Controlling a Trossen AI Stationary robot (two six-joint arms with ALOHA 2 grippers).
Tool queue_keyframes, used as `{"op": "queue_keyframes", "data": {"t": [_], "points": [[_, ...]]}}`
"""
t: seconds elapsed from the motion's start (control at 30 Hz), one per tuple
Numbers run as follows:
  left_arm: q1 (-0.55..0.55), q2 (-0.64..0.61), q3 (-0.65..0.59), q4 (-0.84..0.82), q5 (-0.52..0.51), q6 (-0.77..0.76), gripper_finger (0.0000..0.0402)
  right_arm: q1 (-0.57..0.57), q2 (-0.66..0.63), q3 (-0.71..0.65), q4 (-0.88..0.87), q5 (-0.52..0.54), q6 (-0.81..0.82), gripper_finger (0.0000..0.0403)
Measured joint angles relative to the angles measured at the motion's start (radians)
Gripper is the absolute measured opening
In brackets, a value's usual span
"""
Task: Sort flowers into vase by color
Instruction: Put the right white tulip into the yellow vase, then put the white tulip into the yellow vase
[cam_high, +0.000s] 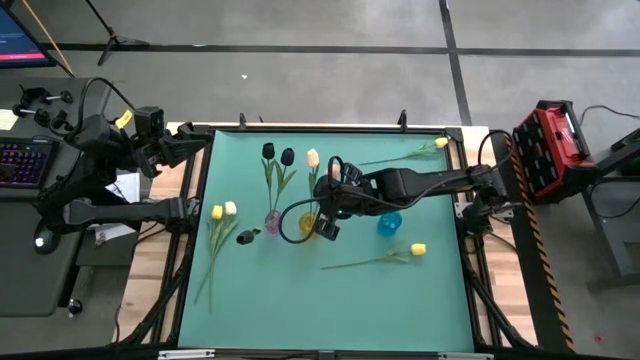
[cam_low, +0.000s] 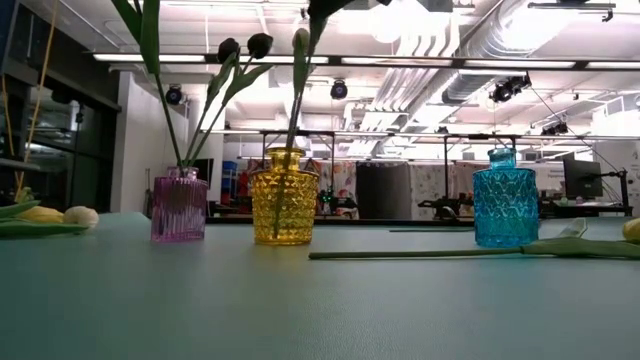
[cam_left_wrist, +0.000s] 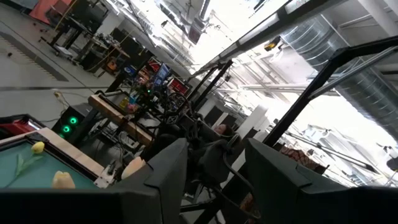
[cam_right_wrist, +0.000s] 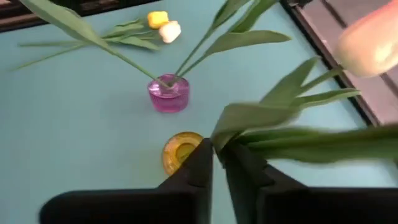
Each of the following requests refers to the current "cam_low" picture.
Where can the cream tulip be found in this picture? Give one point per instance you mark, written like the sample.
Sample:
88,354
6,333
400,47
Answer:
300,50
82,216

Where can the dark purple tulip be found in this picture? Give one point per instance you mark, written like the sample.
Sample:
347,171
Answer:
228,49
260,45
150,35

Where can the yellow tulip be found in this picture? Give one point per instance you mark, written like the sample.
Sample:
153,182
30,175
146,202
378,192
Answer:
42,215
565,247

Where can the black background robot arm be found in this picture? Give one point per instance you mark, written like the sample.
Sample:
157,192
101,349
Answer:
340,202
445,207

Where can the yellow glass vase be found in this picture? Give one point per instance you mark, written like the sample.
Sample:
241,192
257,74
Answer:
285,200

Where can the purple glass vase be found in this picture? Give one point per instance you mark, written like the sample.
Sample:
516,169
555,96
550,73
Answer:
179,210

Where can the blue glass vase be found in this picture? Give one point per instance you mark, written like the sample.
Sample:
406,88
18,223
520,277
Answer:
506,205

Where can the black curtain panel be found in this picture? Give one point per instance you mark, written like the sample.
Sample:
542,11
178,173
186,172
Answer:
382,190

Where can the blue storage bins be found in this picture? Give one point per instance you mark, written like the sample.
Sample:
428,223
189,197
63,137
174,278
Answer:
230,180

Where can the black ceiling spotlight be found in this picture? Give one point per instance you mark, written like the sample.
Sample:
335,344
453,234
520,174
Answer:
510,88
173,95
555,128
339,90

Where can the teal table mat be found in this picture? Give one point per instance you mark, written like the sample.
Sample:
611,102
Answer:
320,300

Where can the black background monitor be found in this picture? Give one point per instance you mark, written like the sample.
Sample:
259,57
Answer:
582,179

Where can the dark glass partition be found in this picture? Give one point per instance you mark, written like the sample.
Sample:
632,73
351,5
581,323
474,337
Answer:
60,125

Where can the silver ventilation duct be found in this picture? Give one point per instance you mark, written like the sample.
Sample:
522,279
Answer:
480,65

